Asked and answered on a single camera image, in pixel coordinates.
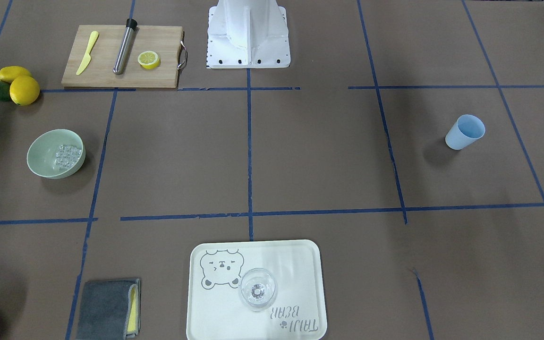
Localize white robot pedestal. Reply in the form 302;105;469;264
206;0;291;69

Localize mint green bowl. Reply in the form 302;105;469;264
26;129;86;180

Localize clear wine glass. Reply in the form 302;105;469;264
239;268;278;312

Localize cream bear tray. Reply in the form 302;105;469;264
186;239;328;340

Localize light blue plastic cup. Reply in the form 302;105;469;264
445;114;486;151

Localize lemon half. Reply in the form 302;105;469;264
137;51;161;70

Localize yellow lemon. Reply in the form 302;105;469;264
9;76;41;106
0;65;32;84

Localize grey yellow folded cloth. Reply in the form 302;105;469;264
76;278;142;340

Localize yellow plastic knife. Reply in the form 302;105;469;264
76;31;99;76

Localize steel muddler black cap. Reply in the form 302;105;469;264
112;18;137;75

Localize wooden cutting board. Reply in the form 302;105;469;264
62;25;184;88

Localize ice cubes in bowl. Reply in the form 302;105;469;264
52;144;84;171

